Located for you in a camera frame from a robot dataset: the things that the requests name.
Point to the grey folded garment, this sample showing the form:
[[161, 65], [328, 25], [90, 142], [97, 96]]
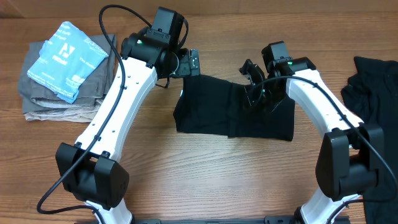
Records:
[[36, 97]]

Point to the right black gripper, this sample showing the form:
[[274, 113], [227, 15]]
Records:
[[252, 99]]

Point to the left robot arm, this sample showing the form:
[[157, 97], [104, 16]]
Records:
[[90, 168]]

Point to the beige folded garment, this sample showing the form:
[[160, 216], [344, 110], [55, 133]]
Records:
[[77, 115]]

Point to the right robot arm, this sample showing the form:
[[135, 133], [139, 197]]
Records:
[[350, 161]]

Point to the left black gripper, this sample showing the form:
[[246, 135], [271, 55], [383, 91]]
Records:
[[185, 68]]

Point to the black t-shirt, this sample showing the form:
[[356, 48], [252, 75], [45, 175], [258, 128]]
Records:
[[210, 105]]

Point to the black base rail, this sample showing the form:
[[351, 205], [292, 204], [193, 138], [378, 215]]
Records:
[[211, 221]]

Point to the light blue folded garment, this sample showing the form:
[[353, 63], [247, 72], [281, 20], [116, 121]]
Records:
[[65, 61]]

